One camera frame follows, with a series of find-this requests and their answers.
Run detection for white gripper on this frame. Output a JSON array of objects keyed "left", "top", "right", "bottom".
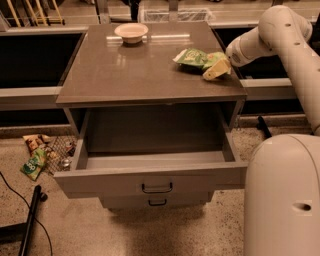
[{"left": 203, "top": 40, "right": 246, "bottom": 81}]

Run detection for green jalapeno chip bag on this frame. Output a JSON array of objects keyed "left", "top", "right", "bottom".
[{"left": 173, "top": 48, "right": 230, "bottom": 71}]

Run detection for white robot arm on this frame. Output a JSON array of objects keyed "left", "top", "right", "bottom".
[{"left": 226, "top": 5, "right": 320, "bottom": 256}]

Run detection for grey drawer cabinet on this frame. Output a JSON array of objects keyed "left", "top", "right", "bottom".
[{"left": 55, "top": 21, "right": 248, "bottom": 138}]

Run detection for open grey top drawer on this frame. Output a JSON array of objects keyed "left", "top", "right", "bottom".
[{"left": 54, "top": 103, "right": 247, "bottom": 197}]

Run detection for grey lower drawer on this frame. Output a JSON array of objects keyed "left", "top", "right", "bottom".
[{"left": 100, "top": 191, "right": 213, "bottom": 209}]

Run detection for brown snack bag on floor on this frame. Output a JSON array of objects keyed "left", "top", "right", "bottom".
[{"left": 23, "top": 134, "right": 51, "bottom": 153}]

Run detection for green snack bag on floor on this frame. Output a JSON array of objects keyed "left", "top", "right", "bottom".
[{"left": 20, "top": 148, "right": 47, "bottom": 181}]

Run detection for clear plastic bin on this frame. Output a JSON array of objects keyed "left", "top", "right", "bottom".
[{"left": 138, "top": 8, "right": 216, "bottom": 23}]

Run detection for black stand leg right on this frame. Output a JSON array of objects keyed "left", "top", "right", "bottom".
[{"left": 257, "top": 116, "right": 272, "bottom": 139}]

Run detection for black stand leg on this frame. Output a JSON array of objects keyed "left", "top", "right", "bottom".
[
  {"left": 257, "top": 116, "right": 272, "bottom": 139},
  {"left": 0, "top": 185, "right": 43, "bottom": 256}
]

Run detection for white paper bowl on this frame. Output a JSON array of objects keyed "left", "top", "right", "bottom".
[{"left": 114, "top": 23, "right": 149, "bottom": 44}]

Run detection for silver can in basket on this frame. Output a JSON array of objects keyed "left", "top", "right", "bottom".
[{"left": 60, "top": 158, "right": 71, "bottom": 168}]

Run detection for wooden yellow chair legs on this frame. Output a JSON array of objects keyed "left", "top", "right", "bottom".
[{"left": 0, "top": 0, "right": 65, "bottom": 28}]

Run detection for black stand leg left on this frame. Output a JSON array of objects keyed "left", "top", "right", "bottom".
[{"left": 0, "top": 185, "right": 43, "bottom": 256}]

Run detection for black top drawer handle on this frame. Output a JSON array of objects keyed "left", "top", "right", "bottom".
[{"left": 141, "top": 182, "right": 173, "bottom": 194}]

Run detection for black drawer handle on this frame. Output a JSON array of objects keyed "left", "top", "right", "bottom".
[
  {"left": 148, "top": 199, "right": 167, "bottom": 207},
  {"left": 141, "top": 182, "right": 173, "bottom": 194}
]

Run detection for black lower drawer handle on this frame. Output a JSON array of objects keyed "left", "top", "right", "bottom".
[{"left": 148, "top": 199, "right": 167, "bottom": 207}]

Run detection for black wire basket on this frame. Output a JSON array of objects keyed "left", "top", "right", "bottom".
[{"left": 45, "top": 135, "right": 76, "bottom": 176}]

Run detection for black floor cable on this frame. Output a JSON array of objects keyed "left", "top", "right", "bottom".
[{"left": 0, "top": 171, "right": 54, "bottom": 256}]

